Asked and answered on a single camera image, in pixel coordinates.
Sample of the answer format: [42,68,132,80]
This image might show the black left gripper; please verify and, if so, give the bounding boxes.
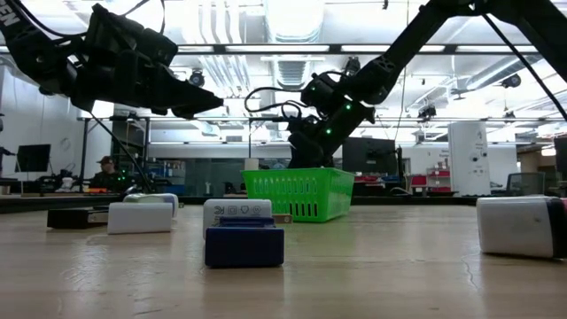
[69,47,224,121]

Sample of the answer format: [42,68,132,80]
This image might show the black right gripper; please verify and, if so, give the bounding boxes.
[289,103,377,170]

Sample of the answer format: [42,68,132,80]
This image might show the large white printed charger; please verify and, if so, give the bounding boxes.
[201,198,295,241]

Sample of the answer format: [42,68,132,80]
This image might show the green white USB charger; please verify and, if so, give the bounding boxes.
[122,192,166,205]

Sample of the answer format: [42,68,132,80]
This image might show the purple white USB charger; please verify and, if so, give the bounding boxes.
[161,192,181,220]

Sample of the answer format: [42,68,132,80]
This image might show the dark blue digital display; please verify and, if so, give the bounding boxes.
[204,215,286,269]

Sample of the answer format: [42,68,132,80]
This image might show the white block power adapter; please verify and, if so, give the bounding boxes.
[106,201,175,236]

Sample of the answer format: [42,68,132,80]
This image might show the white charger with black end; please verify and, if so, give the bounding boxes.
[475,195,567,261]

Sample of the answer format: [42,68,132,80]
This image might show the grey office chair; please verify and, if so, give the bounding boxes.
[505,171,547,198]

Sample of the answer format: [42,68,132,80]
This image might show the black computer monitor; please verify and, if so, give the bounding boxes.
[14,143,52,174]
[554,136,567,175]
[341,136,399,175]

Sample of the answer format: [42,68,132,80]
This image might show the green plastic basket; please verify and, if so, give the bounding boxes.
[241,167,356,224]

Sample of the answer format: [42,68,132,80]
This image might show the blue storage bins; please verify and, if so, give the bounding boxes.
[147,159,187,197]

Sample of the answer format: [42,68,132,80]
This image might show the person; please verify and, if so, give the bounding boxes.
[0,144,17,179]
[89,154,131,195]

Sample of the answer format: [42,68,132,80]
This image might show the black metal rack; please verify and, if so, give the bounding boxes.
[78,115,152,194]

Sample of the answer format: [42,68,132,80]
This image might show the red storage bins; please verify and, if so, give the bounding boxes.
[408,167,452,195]

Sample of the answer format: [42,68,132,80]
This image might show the white pillar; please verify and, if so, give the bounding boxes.
[447,121,493,197]

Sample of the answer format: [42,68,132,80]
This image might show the black digital display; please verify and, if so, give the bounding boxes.
[45,206,111,231]

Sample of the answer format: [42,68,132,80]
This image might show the wooden cabinet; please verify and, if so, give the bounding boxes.
[517,147,556,175]

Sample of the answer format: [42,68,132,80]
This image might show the black ceiling camera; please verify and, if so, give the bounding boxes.
[344,55,361,78]
[416,104,439,121]
[187,69,206,89]
[501,72,524,89]

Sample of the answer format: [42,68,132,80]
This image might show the black metal stand frame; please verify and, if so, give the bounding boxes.
[246,115,291,171]

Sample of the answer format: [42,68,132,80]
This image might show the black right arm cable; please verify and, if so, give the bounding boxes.
[244,85,312,135]

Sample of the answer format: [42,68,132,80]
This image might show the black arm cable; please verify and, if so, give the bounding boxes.
[244,85,312,135]
[89,112,149,193]

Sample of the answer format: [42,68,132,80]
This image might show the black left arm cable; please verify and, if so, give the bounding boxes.
[89,112,149,193]

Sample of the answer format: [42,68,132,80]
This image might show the black aluminium table frame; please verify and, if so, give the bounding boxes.
[0,193,567,215]

